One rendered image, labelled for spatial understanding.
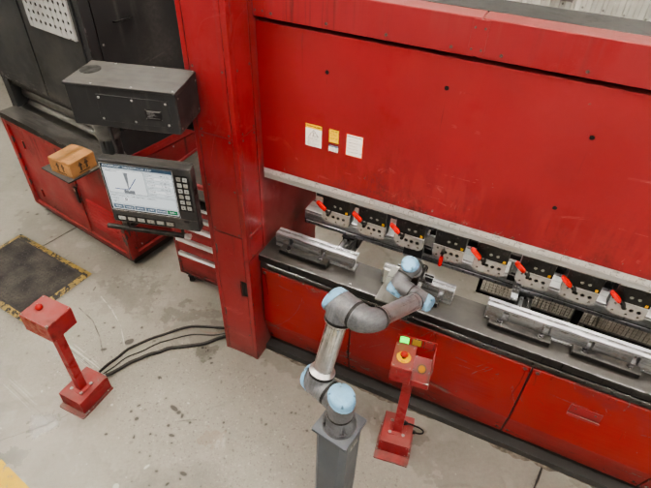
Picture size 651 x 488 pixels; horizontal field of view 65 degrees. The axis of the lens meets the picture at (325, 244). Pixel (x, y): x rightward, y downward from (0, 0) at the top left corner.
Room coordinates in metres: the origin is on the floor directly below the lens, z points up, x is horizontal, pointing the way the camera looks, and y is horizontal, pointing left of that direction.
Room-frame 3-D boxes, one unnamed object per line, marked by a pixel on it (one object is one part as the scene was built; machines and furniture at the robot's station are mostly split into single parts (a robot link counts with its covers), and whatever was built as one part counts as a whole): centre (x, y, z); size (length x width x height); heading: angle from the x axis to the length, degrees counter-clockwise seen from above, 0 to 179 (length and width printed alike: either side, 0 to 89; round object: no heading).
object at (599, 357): (1.51, -1.34, 0.89); 0.30 x 0.05 x 0.03; 66
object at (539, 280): (1.74, -0.97, 1.26); 0.15 x 0.09 x 0.17; 66
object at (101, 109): (2.11, 0.87, 1.53); 0.51 x 0.25 x 0.85; 81
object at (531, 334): (1.68, -0.98, 0.89); 0.30 x 0.05 x 0.03; 66
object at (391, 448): (1.54, -0.45, 0.06); 0.25 x 0.20 x 0.12; 164
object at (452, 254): (1.90, -0.61, 1.26); 0.15 x 0.09 x 0.17; 66
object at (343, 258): (2.20, 0.05, 0.92); 0.50 x 0.06 x 0.10; 66
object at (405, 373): (1.57, -0.46, 0.75); 0.20 x 0.16 x 0.18; 74
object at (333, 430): (1.20, -0.09, 0.82); 0.15 x 0.15 x 0.10
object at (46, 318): (1.77, 1.45, 0.41); 0.25 x 0.20 x 0.83; 156
